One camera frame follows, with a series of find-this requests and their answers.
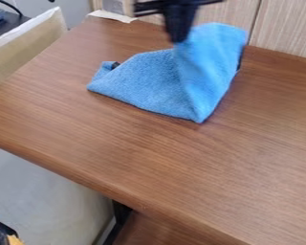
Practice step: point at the cardboard box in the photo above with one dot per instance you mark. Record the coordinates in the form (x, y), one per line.
(19, 44)

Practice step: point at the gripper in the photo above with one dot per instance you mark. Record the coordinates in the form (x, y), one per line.
(151, 6)

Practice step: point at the blue cloth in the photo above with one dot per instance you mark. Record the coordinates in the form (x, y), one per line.
(172, 79)

